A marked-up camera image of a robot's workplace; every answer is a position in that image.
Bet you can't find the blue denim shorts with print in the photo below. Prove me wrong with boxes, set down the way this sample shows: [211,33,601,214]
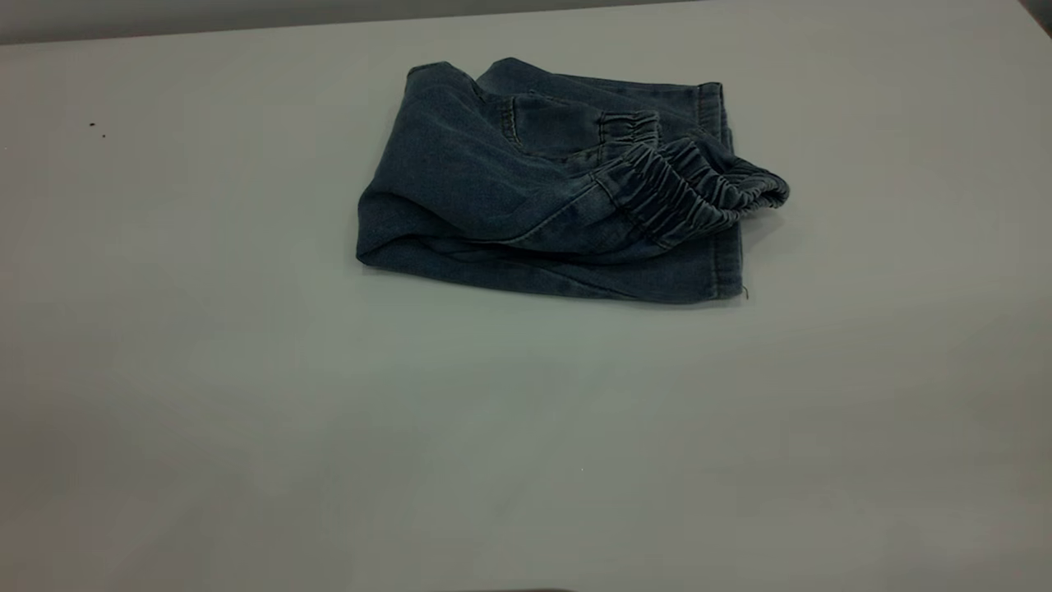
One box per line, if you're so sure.
[355,56,791,307]

